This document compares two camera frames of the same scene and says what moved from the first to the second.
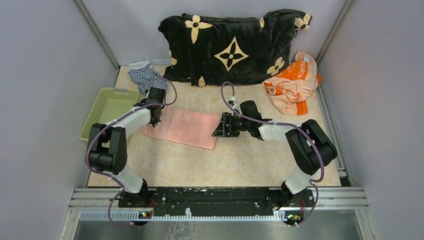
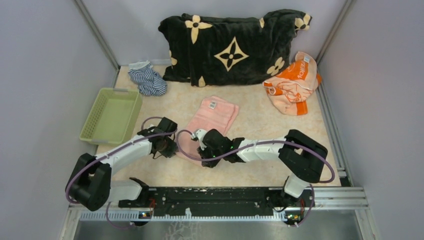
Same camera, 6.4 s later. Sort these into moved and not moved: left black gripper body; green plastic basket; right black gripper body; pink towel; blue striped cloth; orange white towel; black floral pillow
Moved: left black gripper body; right black gripper body; pink towel
Not moved: orange white towel; green plastic basket; blue striped cloth; black floral pillow
